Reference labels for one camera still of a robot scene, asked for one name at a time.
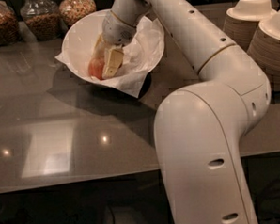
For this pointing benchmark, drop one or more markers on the glass jar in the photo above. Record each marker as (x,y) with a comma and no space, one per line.
(42,18)
(75,10)
(9,25)

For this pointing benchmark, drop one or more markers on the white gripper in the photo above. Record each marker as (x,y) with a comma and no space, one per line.
(119,30)

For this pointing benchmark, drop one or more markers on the white bowl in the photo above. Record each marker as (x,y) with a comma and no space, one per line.
(80,41)

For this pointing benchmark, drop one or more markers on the red apple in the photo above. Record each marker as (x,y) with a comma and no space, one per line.
(95,67)

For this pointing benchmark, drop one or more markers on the glass jar far left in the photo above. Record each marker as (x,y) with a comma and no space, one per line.
(9,25)

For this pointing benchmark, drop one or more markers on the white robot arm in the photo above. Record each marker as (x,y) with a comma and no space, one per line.
(198,128)

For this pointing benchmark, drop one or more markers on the back stack of paper bowls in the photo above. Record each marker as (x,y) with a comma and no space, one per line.
(242,20)

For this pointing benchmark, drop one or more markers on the white paper liner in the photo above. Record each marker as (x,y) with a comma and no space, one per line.
(143,54)

